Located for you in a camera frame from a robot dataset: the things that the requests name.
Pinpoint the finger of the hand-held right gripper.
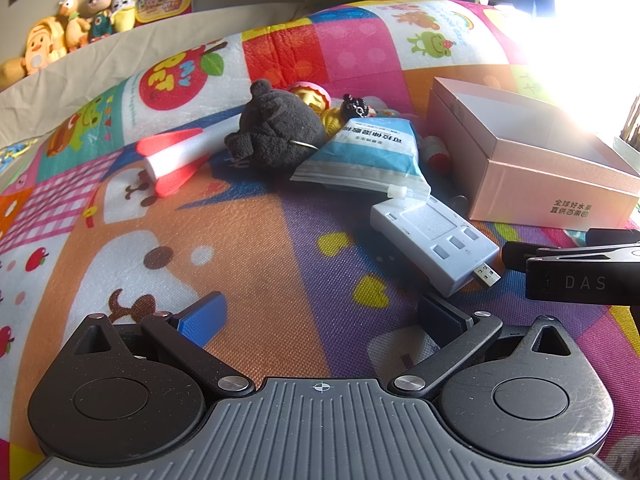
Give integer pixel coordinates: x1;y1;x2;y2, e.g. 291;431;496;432
501;241;640;273
585;228;640;247

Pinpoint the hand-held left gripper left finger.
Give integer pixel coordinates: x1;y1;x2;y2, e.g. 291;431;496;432
70;291;257;400

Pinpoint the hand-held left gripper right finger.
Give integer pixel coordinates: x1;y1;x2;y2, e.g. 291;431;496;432
390;294;577;403

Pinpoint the pink cardboard box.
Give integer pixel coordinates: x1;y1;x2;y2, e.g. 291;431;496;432
425;76;640;231

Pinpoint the white usb hub device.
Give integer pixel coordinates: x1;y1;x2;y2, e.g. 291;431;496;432
370;195;502;297

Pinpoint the small red white toy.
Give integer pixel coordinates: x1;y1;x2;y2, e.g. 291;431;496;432
422;136;452;174

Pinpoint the red white toy rocket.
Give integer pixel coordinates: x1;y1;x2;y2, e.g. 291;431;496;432
136;127;213;198

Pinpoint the blue white pouch packet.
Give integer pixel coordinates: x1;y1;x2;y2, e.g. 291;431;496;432
290;116;431;202

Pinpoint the black plush toy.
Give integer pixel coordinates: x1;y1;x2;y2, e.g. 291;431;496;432
224;79;328;168

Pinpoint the colourful cartoon play mat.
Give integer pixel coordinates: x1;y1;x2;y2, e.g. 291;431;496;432
0;0;640;480

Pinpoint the small black-haired doll figure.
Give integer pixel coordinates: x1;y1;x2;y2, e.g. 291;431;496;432
340;93;374;120

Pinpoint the yellow ribbed toy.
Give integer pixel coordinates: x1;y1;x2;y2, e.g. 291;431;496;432
320;108;352;139

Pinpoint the beige sofa cushion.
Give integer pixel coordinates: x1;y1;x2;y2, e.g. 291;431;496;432
0;0;321;147

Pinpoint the yellow duck plush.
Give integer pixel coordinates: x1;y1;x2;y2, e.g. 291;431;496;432
0;16;69;89

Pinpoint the orange deer plush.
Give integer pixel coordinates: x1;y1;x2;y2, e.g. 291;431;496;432
57;0;92;54

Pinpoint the baby doll plush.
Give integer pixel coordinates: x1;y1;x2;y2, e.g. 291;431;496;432
85;0;119;44

